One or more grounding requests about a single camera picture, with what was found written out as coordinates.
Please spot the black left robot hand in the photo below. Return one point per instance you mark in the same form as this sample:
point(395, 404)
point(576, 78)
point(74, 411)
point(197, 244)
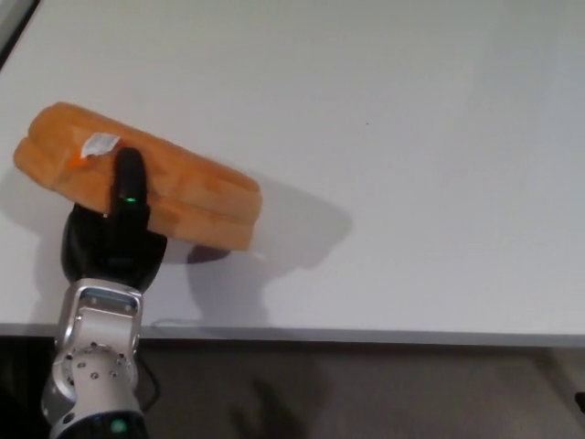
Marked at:
point(114, 251)

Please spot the small black blurry object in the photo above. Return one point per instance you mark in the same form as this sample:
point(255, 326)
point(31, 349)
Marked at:
point(581, 401)

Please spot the orange plush soft plate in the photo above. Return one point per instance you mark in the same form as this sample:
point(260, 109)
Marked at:
point(196, 192)

